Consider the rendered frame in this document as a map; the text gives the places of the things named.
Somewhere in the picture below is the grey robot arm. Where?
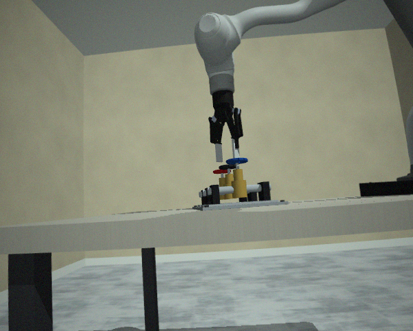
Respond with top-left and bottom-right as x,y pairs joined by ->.
194,0 -> 413,181

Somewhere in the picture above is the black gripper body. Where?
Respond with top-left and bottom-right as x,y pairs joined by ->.
212,90 -> 234,123

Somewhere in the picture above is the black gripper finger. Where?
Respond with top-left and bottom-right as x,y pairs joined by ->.
208,112 -> 225,162
222,108 -> 243,158

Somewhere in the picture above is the valve with black handwheel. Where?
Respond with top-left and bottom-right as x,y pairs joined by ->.
203,164 -> 258,205

